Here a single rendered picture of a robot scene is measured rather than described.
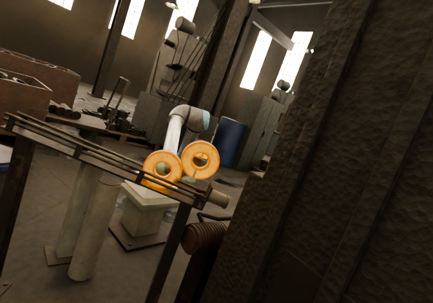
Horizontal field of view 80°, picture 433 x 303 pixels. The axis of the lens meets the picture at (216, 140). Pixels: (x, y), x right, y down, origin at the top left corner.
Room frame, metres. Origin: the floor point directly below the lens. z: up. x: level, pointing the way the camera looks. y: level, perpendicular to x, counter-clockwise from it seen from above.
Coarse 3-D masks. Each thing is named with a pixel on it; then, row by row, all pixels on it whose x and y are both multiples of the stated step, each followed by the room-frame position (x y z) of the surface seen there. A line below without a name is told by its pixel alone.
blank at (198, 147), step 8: (192, 144) 1.00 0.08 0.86; (200, 144) 1.00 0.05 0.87; (208, 144) 1.01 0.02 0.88; (184, 152) 0.99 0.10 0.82; (192, 152) 1.00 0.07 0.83; (200, 152) 1.00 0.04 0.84; (208, 152) 1.01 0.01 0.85; (216, 152) 1.01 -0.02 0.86; (184, 160) 1.00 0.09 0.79; (192, 160) 1.00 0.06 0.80; (208, 160) 1.02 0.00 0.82; (216, 160) 1.01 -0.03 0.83; (184, 168) 1.00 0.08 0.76; (192, 168) 1.00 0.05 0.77; (200, 168) 1.01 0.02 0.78; (208, 168) 1.01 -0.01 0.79; (216, 168) 1.02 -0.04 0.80; (192, 176) 1.01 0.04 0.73; (200, 176) 1.01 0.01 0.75; (208, 176) 1.02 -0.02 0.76
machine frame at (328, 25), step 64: (384, 0) 0.69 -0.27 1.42; (320, 64) 0.76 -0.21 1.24; (384, 64) 0.65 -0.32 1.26; (320, 128) 0.69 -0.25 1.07; (384, 128) 0.61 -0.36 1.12; (256, 192) 0.79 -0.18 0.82; (320, 192) 0.66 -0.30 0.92; (384, 192) 0.55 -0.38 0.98; (256, 256) 0.70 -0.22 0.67; (320, 256) 0.62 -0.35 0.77; (384, 256) 0.53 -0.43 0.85
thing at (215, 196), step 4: (212, 192) 1.02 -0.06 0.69; (216, 192) 1.04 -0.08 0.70; (212, 196) 1.02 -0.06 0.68; (216, 196) 1.02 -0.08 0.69; (220, 196) 1.03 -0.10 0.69; (224, 196) 1.04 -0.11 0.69; (228, 196) 1.05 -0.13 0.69; (208, 200) 1.02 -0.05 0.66; (212, 200) 1.02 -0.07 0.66; (216, 200) 1.02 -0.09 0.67; (220, 200) 1.02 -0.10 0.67; (224, 200) 1.03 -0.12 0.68; (228, 200) 1.03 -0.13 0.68; (216, 204) 1.03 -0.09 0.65; (220, 204) 1.03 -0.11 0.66; (224, 204) 1.03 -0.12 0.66; (224, 208) 1.03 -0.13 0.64
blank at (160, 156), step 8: (160, 152) 0.99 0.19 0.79; (168, 152) 0.99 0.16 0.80; (152, 160) 0.99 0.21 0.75; (160, 160) 0.99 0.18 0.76; (168, 160) 0.99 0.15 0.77; (176, 160) 1.00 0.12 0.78; (144, 168) 0.98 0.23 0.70; (152, 168) 0.99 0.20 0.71; (176, 168) 1.00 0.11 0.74; (160, 176) 1.01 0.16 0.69; (168, 176) 1.00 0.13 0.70; (176, 176) 1.00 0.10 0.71; (152, 184) 0.99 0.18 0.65; (168, 184) 1.00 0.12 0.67
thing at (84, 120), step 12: (120, 96) 3.02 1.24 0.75; (48, 108) 2.77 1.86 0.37; (60, 108) 2.83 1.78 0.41; (72, 108) 3.09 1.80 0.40; (48, 120) 2.63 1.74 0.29; (60, 120) 2.69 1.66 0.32; (72, 120) 2.84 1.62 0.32; (84, 120) 3.05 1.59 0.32; (96, 120) 3.27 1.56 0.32; (84, 132) 3.35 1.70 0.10; (96, 132) 2.92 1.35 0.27
